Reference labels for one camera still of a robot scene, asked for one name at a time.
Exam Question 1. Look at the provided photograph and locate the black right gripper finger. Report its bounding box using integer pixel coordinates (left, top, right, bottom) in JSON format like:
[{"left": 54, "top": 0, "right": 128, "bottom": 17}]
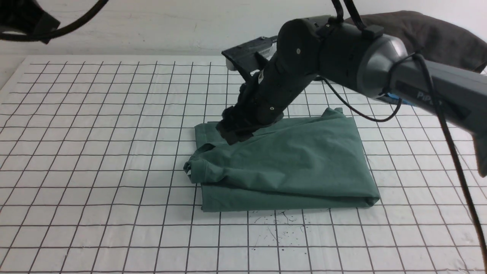
[{"left": 217, "top": 121, "right": 254, "bottom": 145}]

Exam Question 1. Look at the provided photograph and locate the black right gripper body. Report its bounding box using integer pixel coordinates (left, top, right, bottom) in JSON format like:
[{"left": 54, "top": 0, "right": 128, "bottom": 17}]
[{"left": 221, "top": 57, "right": 318, "bottom": 132}]

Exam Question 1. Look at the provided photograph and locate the green long sleeve shirt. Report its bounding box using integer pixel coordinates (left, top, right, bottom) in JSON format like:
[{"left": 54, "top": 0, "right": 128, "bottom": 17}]
[{"left": 184, "top": 108, "right": 380, "bottom": 212}]

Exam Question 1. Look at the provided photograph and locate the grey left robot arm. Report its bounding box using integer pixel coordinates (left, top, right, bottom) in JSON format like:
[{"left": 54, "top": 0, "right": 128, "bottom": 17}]
[{"left": 0, "top": 0, "right": 60, "bottom": 37}]

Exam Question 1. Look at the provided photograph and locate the blue garment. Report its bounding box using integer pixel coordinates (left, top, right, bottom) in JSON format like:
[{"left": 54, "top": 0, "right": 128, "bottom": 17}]
[{"left": 377, "top": 92, "right": 414, "bottom": 106}]

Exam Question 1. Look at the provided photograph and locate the dark grey garment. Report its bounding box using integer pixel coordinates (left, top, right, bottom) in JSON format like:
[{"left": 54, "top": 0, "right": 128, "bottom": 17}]
[{"left": 361, "top": 11, "right": 487, "bottom": 73}]

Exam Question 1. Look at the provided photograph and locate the white grid table cloth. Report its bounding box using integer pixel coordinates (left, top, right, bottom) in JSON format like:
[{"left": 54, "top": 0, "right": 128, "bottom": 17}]
[{"left": 0, "top": 56, "right": 484, "bottom": 274}]

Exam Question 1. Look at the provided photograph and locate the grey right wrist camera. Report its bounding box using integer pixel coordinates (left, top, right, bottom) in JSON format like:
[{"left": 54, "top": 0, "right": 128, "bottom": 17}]
[{"left": 221, "top": 36, "right": 278, "bottom": 83}]

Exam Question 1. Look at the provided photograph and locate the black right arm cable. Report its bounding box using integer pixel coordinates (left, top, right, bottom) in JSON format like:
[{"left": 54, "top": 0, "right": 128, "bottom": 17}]
[{"left": 321, "top": 0, "right": 487, "bottom": 263}]

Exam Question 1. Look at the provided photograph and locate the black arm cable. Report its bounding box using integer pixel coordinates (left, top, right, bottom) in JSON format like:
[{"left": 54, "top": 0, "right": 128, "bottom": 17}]
[
  {"left": 0, "top": 0, "right": 110, "bottom": 42},
  {"left": 321, "top": 0, "right": 487, "bottom": 263}
]

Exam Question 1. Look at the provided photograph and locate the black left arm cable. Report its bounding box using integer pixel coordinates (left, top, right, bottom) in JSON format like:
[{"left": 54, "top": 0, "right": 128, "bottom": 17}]
[{"left": 0, "top": 0, "right": 110, "bottom": 42}]

